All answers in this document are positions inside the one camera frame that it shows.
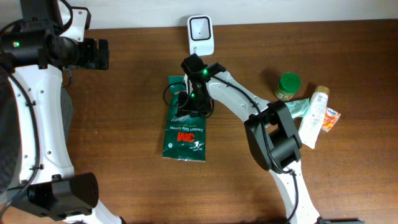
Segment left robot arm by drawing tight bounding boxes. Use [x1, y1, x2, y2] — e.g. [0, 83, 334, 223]
[1, 1, 123, 223]

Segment light green wipes packet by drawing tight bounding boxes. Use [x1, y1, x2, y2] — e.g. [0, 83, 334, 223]
[286, 98, 310, 119]

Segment green 3M gloves package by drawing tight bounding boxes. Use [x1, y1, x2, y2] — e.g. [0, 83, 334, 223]
[162, 76, 206, 162]

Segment grey plastic mesh basket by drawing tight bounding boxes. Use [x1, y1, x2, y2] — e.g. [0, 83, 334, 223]
[1, 65, 75, 194]

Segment orange Kleenex tissue pack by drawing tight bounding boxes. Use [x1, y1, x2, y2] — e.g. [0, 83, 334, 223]
[321, 107, 341, 132]

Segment white tube gold cap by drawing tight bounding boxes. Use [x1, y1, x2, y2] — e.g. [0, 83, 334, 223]
[298, 86, 330, 149]

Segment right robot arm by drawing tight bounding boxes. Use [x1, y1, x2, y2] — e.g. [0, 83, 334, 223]
[177, 54, 325, 223]

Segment green lid jar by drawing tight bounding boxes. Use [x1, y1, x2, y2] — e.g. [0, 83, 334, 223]
[274, 72, 301, 101]

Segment white barcode scanner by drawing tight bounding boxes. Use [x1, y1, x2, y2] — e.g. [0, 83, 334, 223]
[187, 15, 215, 56]

